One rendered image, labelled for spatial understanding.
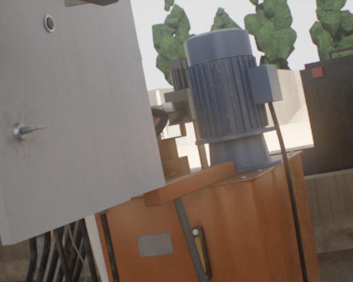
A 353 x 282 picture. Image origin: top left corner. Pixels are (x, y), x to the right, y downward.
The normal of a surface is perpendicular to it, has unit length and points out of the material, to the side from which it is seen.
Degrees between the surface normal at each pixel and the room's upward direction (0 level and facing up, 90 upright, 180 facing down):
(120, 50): 90
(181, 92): 90
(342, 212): 90
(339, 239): 90
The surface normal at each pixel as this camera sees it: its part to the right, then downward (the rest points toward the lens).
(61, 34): 0.92, -0.17
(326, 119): -0.41, 0.10
